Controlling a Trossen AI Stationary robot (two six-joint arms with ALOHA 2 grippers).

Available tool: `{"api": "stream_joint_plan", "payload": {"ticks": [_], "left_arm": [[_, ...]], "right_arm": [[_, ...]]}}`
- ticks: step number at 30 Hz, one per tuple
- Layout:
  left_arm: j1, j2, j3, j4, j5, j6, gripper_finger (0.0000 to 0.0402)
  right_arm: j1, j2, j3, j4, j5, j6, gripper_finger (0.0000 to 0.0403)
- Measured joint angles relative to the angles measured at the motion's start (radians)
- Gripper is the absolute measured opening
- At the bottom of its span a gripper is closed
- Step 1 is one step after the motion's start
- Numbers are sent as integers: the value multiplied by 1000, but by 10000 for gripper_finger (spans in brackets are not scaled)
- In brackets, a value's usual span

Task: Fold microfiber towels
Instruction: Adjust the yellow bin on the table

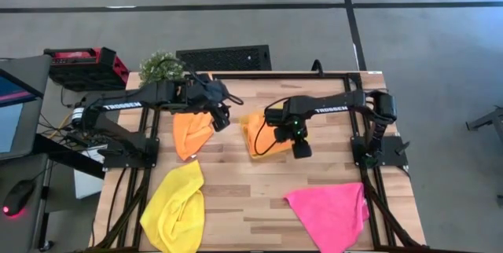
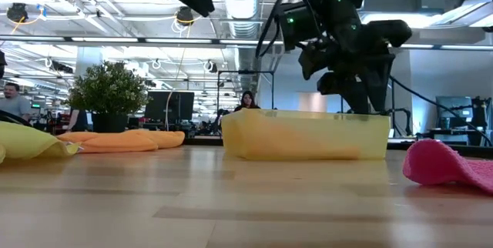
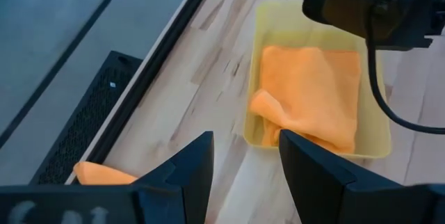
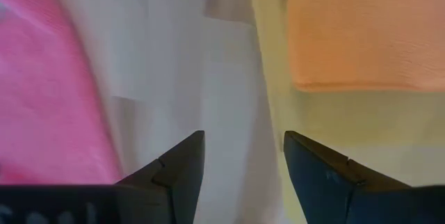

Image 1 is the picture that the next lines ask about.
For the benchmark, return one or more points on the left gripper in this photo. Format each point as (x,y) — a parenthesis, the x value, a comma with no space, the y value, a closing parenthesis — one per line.
(214,90)

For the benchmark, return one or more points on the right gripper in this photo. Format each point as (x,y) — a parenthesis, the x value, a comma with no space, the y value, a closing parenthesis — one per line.
(288,134)

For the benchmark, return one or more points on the yellow translucent plastic bin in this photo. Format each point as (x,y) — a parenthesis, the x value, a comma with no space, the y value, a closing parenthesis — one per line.
(244,135)

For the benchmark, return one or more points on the pink microfiber towel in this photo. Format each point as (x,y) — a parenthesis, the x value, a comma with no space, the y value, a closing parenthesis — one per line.
(330,213)

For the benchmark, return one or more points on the yellow microfiber towel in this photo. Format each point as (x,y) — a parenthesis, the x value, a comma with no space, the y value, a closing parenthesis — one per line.
(173,206)

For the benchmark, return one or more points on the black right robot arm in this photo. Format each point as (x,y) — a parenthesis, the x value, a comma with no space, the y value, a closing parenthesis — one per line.
(334,107)

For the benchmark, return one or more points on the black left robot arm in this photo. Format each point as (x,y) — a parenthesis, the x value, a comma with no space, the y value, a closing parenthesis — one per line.
(118,105)

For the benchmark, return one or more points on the black floor grille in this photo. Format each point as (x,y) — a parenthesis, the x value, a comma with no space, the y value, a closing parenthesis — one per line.
(224,58)

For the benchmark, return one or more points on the green potted plant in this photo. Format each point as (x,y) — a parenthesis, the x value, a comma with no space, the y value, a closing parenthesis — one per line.
(157,68)

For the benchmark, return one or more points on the red and black toolbox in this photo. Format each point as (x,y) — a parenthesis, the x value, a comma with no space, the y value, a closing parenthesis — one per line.
(86,68)

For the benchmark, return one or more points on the white box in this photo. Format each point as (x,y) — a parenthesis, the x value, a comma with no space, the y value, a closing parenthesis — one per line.
(88,182)

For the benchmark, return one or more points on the desk monitor with blue screen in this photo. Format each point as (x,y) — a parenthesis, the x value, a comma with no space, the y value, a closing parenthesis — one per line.
(15,127)

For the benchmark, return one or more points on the black chair leg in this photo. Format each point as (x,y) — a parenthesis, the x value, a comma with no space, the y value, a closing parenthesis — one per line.
(491,119)

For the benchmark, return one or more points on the black computer mouse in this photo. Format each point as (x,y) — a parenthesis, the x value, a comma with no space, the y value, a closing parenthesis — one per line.
(17,196)

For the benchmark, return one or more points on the grey desk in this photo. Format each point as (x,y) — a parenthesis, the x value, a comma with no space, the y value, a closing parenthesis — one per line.
(23,237)

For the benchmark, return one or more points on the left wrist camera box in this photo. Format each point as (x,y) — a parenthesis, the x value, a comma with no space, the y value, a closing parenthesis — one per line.
(222,121)

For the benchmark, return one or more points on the black aluminium table frame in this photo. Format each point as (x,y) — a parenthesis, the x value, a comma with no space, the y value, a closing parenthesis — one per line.
(275,76)

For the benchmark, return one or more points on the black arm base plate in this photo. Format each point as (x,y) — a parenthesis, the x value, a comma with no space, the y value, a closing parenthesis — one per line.
(393,155)
(118,160)

